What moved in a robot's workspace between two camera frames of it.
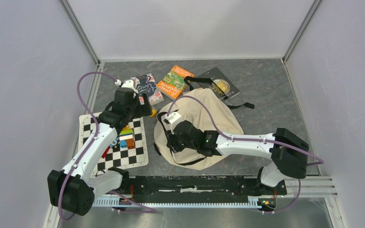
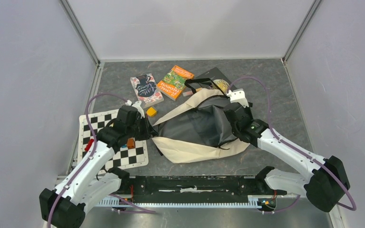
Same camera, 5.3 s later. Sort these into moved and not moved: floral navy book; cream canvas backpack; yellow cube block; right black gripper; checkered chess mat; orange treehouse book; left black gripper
Moved: cream canvas backpack; left black gripper; right black gripper
Not moved: orange treehouse book; yellow cube block; floral navy book; checkered chess mat
